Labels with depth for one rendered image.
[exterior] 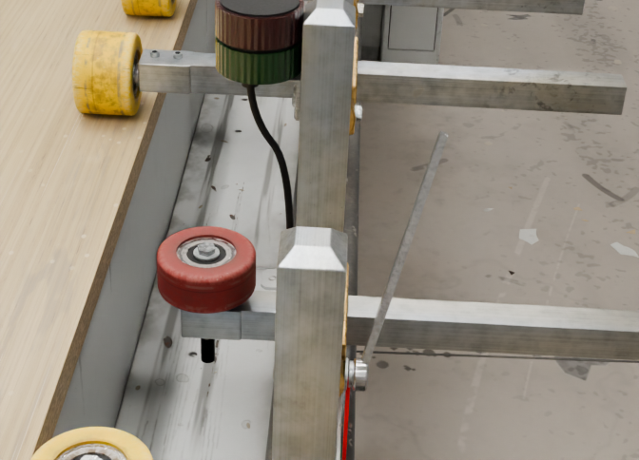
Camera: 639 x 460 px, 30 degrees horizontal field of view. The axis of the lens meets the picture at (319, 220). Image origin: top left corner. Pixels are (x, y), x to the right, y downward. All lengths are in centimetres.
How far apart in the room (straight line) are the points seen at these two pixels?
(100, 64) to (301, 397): 57
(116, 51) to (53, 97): 11
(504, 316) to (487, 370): 133
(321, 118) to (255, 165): 84
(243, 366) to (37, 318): 43
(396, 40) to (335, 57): 251
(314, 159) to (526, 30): 298
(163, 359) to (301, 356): 69
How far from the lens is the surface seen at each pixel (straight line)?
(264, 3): 81
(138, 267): 132
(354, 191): 145
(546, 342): 100
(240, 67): 81
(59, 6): 145
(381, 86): 114
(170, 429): 123
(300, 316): 61
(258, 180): 163
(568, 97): 116
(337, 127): 83
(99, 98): 115
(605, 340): 100
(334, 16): 80
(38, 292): 94
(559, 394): 229
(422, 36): 332
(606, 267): 267
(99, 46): 115
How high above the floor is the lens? 144
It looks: 32 degrees down
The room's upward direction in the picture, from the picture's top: 3 degrees clockwise
